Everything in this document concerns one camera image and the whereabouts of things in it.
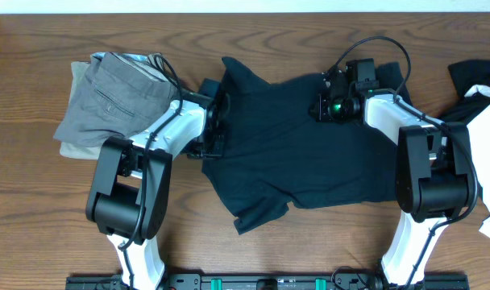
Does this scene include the black t-shirt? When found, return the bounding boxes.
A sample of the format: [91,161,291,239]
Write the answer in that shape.
[202,56,397,234]

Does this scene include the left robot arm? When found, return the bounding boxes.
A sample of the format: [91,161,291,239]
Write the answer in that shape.
[66,79,226,289]

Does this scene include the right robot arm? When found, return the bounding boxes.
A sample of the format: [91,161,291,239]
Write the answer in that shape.
[309,59,478,289]

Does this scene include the grey folded trousers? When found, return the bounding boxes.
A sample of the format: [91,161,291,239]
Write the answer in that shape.
[52,52,181,148]

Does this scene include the black garment pile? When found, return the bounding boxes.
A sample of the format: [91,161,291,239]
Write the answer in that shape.
[439,60,490,124]

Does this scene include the beige folded garment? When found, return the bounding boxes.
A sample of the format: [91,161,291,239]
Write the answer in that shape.
[59,52,165,161]

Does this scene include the black mounting rail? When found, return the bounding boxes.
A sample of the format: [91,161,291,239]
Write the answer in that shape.
[64,267,471,290]

